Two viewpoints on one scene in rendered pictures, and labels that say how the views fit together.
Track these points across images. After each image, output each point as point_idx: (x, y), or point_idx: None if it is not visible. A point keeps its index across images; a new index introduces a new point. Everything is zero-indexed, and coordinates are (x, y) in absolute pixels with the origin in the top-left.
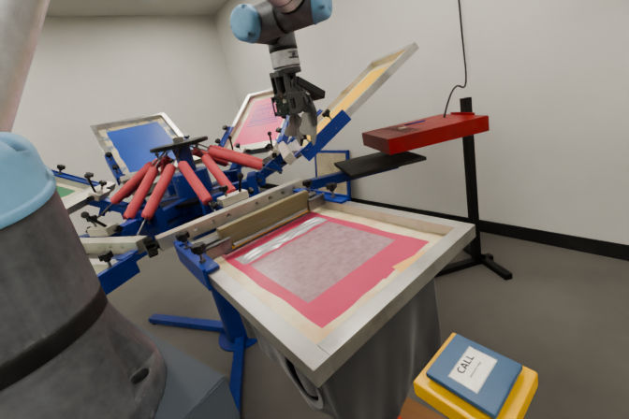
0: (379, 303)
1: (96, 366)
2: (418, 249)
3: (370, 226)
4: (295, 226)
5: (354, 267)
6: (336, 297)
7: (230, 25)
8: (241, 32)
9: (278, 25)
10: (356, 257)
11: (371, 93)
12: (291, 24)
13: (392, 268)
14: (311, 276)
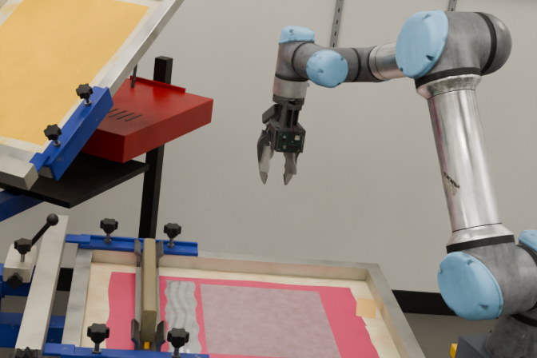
0: (409, 336)
1: None
2: (352, 296)
3: (267, 282)
4: (164, 298)
5: (327, 324)
6: (356, 349)
7: (320, 69)
8: (332, 81)
9: (354, 79)
10: (312, 316)
11: (136, 62)
12: (363, 81)
13: (359, 316)
14: (302, 342)
